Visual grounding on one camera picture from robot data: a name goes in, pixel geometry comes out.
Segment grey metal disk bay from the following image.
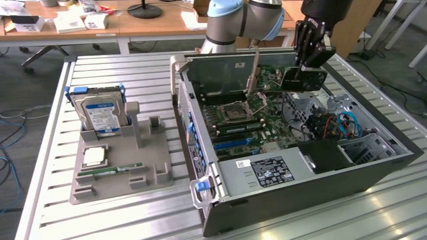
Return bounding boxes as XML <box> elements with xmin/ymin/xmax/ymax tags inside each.
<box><xmin>336</xmin><ymin>133</ymin><xmax>398</xmax><ymax>166</ymax></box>

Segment black device on box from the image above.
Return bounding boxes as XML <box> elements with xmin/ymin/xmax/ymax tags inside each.
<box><xmin>9</xmin><ymin>15</ymin><xmax>40</xmax><ymax>25</ymax></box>

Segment white table frame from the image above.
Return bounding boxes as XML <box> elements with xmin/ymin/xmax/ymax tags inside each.
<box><xmin>364</xmin><ymin>0</ymin><xmax>427</xmax><ymax>68</ymax></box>

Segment blue data wire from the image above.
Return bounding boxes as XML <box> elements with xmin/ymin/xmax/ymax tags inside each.
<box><xmin>335</xmin><ymin>111</ymin><xmax>363</xmax><ymax>140</ymax></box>

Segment small white labelled box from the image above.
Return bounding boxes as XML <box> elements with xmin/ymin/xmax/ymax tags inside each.
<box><xmin>83</xmin><ymin>13</ymin><xmax>110</xmax><ymax>30</ymax></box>

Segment black round lamp base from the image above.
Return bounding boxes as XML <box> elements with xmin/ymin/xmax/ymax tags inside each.
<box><xmin>126</xmin><ymin>0</ymin><xmax>164</xmax><ymax>19</ymax></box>

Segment white box with black label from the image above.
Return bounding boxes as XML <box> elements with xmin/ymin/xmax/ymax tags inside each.
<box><xmin>13</xmin><ymin>18</ymin><xmax>46</xmax><ymax>33</ymax></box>

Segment grey power supply unit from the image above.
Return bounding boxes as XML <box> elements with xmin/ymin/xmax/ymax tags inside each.
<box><xmin>212</xmin><ymin>147</ymin><xmax>316</xmax><ymax>198</ymax></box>

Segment blue expansion slot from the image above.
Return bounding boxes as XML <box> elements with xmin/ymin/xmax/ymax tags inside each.
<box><xmin>212</xmin><ymin>138</ymin><xmax>254</xmax><ymax>151</ymax></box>

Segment CPU socket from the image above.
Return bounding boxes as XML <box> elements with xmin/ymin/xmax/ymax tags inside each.
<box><xmin>222</xmin><ymin>101</ymin><xmax>250</xmax><ymax>121</ymax></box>

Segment metal socket cover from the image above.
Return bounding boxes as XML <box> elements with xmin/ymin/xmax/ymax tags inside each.
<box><xmin>244</xmin><ymin>91</ymin><xmax>268</xmax><ymax>113</ymax></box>

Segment green RAM stick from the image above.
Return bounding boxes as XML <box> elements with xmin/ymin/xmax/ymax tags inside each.
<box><xmin>76</xmin><ymin>162</ymin><xmax>144</xmax><ymax>177</ymax></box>

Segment silver perforated drive cage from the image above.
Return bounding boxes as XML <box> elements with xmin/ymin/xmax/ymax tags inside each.
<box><xmin>282</xmin><ymin>90</ymin><xmax>336</xmax><ymax>126</ymax></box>

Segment long wooden desk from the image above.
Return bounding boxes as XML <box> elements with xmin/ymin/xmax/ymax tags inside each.
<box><xmin>0</xmin><ymin>0</ymin><xmax>302</xmax><ymax>55</ymax></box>

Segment grey plastic parts rack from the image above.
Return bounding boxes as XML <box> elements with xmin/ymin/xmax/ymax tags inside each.
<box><xmin>68</xmin><ymin>101</ymin><xmax>175</xmax><ymax>206</ymax></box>

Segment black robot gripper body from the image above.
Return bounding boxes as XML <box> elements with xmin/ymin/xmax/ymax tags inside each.
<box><xmin>299</xmin><ymin>0</ymin><xmax>355</xmax><ymax>48</ymax></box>

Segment silver CPU chip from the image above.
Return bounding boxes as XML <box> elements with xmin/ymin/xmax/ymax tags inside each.
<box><xmin>82</xmin><ymin>147</ymin><xmax>108</xmax><ymax>167</ymax></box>

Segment wooden cabinet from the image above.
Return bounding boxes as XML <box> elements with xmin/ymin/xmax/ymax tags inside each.
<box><xmin>283</xmin><ymin>0</ymin><xmax>383</xmax><ymax>60</ymax></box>

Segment black open PC case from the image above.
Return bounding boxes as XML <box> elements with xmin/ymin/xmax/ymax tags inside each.
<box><xmin>170</xmin><ymin>48</ymin><xmax>426</xmax><ymax>238</ymax></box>

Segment black desk leg with casters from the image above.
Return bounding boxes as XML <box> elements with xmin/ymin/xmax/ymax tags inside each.
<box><xmin>21</xmin><ymin>44</ymin><xmax>71</xmax><ymax>75</ymax></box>

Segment green motherboard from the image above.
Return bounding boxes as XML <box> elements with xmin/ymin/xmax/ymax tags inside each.
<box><xmin>199</xmin><ymin>84</ymin><xmax>302</xmax><ymax>162</ymax></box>

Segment graphics card with metal bracket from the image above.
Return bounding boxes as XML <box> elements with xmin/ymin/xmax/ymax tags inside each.
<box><xmin>244</xmin><ymin>46</ymin><xmax>328</xmax><ymax>96</ymax></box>

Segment white paper booklet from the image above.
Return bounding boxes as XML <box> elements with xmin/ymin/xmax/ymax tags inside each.
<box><xmin>179</xmin><ymin>11</ymin><xmax>208</xmax><ymax>31</ymax></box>

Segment brown cardboard box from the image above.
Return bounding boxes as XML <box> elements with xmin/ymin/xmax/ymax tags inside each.
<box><xmin>192</xmin><ymin>0</ymin><xmax>211</xmax><ymax>17</ymax></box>

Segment hard disk in blue carrier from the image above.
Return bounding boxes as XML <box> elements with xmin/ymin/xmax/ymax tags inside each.
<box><xmin>63</xmin><ymin>83</ymin><xmax>130</xmax><ymax>138</ymax></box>

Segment open white cardboard box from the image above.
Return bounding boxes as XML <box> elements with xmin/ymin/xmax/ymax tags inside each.
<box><xmin>52</xmin><ymin>11</ymin><xmax>87</xmax><ymax>34</ymax></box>

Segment installed RAM stick black label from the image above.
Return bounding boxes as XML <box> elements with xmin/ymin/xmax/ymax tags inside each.
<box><xmin>218</xmin><ymin>121</ymin><xmax>263</xmax><ymax>135</ymax></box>

